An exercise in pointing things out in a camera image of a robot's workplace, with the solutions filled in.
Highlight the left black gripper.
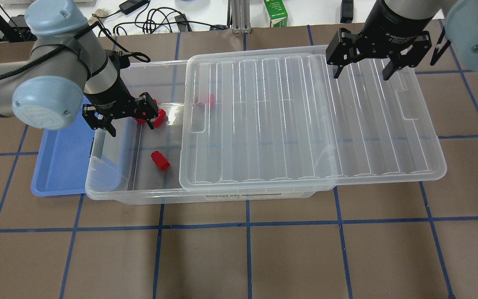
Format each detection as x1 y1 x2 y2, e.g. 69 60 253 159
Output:
82 83 158 137

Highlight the black power adapter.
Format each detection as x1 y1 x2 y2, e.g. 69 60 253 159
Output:
118 0 150 15

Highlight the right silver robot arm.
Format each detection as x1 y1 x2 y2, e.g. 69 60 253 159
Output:
326 0 478 80

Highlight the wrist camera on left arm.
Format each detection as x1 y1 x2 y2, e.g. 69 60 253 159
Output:
105 49 133 75

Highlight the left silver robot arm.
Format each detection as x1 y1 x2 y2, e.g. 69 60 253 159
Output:
0 0 160 137

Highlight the clear plastic box lid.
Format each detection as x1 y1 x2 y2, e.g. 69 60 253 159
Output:
179 45 446 194

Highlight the clear plastic storage box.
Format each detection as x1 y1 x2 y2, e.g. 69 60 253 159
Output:
85 49 334 205

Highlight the blue plastic tray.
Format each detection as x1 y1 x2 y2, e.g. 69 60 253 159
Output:
31 113 95 197

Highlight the green white carton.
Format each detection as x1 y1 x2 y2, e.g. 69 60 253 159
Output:
262 0 289 28

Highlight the black power brick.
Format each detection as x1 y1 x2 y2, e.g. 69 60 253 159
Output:
340 0 354 23

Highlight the aluminium frame post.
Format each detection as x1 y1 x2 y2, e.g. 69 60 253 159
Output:
227 0 251 34

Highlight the red block under lid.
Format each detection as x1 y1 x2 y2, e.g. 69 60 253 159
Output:
194 93 217 109

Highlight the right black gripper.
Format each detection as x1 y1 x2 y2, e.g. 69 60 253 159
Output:
326 8 432 80

